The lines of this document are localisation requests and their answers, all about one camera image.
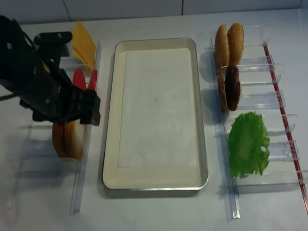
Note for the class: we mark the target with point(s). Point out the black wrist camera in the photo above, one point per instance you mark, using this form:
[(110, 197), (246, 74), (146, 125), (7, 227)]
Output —
[(51, 45)]

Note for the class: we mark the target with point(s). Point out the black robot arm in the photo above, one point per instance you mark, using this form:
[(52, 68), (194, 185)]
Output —
[(16, 47)]

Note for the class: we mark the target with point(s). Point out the bun slice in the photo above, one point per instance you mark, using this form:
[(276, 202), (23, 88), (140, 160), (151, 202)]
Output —
[(74, 134), (58, 139)]

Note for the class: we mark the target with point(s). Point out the yellow cheese slices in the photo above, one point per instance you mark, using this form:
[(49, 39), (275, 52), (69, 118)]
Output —
[(84, 48)]

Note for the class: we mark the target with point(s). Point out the red tomato slice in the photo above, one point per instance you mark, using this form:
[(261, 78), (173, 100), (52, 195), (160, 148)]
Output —
[(93, 80), (79, 79)]

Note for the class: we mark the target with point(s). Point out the sesame bun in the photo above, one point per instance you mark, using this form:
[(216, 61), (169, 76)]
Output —
[(222, 53), (235, 36)]

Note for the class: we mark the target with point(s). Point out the right red tomato slice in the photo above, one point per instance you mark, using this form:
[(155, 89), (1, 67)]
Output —
[(93, 80)]

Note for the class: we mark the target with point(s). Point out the dark brown meat patty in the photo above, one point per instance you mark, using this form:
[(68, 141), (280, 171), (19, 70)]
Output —
[(232, 87)]

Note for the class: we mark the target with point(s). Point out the clear acrylic right rack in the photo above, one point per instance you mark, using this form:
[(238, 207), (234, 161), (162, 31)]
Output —
[(261, 94)]

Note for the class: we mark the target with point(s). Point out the right sesame top bun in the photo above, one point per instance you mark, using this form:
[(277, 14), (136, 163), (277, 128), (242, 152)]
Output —
[(235, 36)]

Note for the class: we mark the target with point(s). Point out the cream metal tray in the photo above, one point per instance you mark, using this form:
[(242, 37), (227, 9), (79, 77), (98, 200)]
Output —
[(151, 178)]

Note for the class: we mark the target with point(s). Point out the clear acrylic left rack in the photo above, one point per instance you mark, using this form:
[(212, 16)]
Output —
[(32, 175)]

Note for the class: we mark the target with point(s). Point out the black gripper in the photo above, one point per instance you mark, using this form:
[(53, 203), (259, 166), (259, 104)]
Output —
[(48, 92)]

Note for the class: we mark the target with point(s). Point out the white paper liner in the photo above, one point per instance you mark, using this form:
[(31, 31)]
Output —
[(158, 119)]

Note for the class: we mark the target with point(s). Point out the light brown meat patty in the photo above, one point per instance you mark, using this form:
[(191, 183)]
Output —
[(221, 89)]

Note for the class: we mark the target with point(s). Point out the green lettuce leaf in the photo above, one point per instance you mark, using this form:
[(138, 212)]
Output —
[(248, 144)]

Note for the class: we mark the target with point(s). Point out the clear acrylic rack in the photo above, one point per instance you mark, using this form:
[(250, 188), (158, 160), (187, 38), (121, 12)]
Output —
[(261, 94), (32, 175)]

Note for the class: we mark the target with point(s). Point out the left sesame top bun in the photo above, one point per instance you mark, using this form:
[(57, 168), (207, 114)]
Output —
[(222, 53)]

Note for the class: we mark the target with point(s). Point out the left red tomato slice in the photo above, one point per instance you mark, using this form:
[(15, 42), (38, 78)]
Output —
[(79, 79)]

